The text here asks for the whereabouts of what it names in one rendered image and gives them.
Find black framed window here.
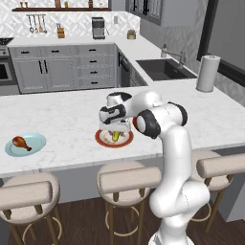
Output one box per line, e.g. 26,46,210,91
196,0,245,88

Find silver black coffee machine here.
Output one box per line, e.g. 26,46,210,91
91,16,107,41

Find rail with hanging tools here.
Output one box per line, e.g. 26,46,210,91
26,13,49,34

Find red rimmed white plate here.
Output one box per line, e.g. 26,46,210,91
94,127,135,149

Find light blue plate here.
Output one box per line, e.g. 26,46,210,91
4,132,48,158

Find wooden knife block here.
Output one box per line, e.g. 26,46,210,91
56,23,66,40

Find grey base cupboard run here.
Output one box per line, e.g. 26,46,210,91
7,43,118,94

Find silver sink tap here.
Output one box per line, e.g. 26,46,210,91
166,48,188,70

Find dark kitchen sink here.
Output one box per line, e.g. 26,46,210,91
135,57,198,82

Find steel oven with hob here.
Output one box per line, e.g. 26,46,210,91
0,36,21,97

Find yellow green cucumber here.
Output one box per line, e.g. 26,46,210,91
110,131,123,144

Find white paper towel roll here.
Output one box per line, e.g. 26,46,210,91
195,54,222,94

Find brown chicken drumstick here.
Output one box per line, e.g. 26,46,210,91
11,135,33,152

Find black dishwasher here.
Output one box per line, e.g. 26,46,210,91
116,51,132,88

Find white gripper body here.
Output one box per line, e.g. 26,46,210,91
99,120,132,133

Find beige round bar stool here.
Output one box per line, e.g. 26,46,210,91
96,160,164,245
187,149,245,234
0,171,62,245

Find dark wooden wall shelf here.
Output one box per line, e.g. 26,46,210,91
11,7,113,12

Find brown round jar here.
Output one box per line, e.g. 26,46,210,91
126,29,138,41

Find grey wall cupboards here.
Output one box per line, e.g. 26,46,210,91
124,0,209,28

